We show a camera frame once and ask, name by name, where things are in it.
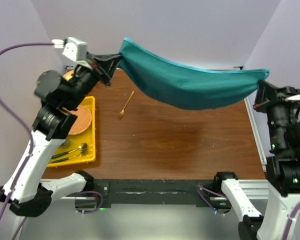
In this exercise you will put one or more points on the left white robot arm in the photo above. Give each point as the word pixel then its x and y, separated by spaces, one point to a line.
pixel 26 194

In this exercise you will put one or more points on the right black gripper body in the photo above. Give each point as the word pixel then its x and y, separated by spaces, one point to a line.
pixel 278 98

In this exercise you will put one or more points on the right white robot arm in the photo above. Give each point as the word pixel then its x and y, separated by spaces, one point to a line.
pixel 282 107

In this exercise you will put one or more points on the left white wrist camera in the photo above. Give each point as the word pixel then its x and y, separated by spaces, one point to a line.
pixel 72 48

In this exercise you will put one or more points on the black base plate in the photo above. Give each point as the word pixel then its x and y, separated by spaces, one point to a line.
pixel 158 192

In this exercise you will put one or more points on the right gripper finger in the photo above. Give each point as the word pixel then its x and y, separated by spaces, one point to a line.
pixel 262 102
pixel 265 90

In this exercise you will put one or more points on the teal cloth napkin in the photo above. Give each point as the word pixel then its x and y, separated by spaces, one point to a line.
pixel 183 86

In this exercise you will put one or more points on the white grey mug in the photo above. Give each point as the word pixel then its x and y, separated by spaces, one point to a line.
pixel 65 143

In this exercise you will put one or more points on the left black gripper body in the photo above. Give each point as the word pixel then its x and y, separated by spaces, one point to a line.
pixel 94 74

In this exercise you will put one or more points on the gold spoon green handle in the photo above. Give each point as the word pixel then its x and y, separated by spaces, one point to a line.
pixel 81 148

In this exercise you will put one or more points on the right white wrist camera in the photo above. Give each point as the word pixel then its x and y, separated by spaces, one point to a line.
pixel 298 97

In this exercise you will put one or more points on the orange woven round mat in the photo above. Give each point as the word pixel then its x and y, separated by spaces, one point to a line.
pixel 83 121

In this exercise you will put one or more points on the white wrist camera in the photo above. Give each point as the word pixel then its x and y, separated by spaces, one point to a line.
pixel 72 48
pixel 298 97

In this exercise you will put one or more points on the gold utensil green handle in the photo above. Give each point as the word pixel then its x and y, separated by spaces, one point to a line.
pixel 69 158

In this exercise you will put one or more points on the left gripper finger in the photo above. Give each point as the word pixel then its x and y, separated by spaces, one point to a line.
pixel 107 57
pixel 108 69

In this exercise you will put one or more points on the gold fork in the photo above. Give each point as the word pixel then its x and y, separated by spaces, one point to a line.
pixel 122 112

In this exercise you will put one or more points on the yellow plastic tray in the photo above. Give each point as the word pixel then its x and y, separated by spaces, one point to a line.
pixel 87 136

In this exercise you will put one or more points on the beige round plate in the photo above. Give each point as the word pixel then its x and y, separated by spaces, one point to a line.
pixel 68 75

